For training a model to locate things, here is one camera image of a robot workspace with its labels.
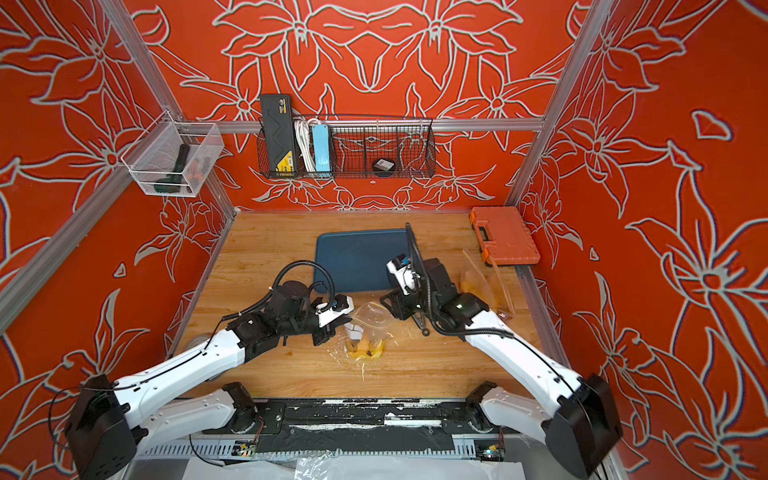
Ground bag with yellow duck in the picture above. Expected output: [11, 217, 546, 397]
[344, 302, 395, 361]

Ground dark blue tray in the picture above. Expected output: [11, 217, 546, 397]
[314, 228, 408, 293]

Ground black metal tongs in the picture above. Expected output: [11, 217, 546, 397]
[414, 313, 430, 337]

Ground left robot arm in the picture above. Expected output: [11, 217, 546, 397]
[63, 261, 354, 479]

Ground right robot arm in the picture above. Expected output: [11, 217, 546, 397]
[381, 226, 623, 479]

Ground clear tape roll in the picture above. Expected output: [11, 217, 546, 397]
[179, 335, 209, 361]

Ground orange tool case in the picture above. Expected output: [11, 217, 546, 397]
[469, 206, 541, 266]

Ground light blue power bank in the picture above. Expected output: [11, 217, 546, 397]
[311, 124, 332, 176]

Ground black box in basket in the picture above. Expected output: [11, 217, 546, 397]
[260, 94, 298, 178]

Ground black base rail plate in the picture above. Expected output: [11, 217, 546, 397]
[195, 398, 518, 458]

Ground black wire wall basket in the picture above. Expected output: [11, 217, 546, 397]
[256, 115, 437, 180]

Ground white coiled cable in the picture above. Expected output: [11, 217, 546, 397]
[295, 118, 319, 175]

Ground clear acrylic wall bin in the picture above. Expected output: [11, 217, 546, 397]
[120, 111, 224, 198]

